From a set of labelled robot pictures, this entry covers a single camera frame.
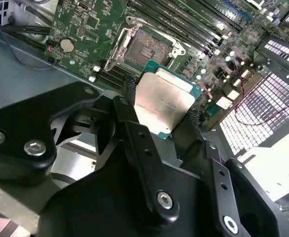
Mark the silver CPU green substrate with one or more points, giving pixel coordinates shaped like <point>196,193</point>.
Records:
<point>164,103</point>

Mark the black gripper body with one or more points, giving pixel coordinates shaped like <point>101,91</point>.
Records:
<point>97,209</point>

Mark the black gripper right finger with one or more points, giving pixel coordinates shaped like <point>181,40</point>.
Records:
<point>255,202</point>

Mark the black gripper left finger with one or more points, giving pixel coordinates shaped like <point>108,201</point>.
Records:
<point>23,118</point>

